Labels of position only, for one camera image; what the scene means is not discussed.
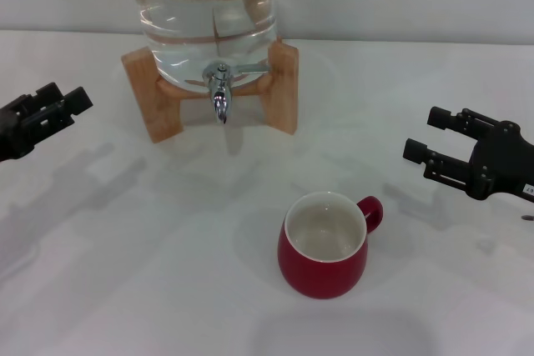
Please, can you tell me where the wooden dispenser stand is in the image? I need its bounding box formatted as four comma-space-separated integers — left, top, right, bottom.
121, 38, 300, 144

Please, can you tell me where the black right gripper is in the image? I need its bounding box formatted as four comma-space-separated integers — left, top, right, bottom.
402, 105, 534, 202

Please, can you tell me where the glass water dispenser jar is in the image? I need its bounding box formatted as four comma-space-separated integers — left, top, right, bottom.
127, 0, 280, 94

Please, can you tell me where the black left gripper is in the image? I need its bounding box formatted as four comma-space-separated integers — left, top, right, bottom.
0, 83, 93, 163

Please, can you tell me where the red cup white inside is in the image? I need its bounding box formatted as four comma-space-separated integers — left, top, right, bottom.
277, 191, 385, 300

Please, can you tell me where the chrome faucet with lever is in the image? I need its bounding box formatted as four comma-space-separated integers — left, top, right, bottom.
202, 62, 270, 125

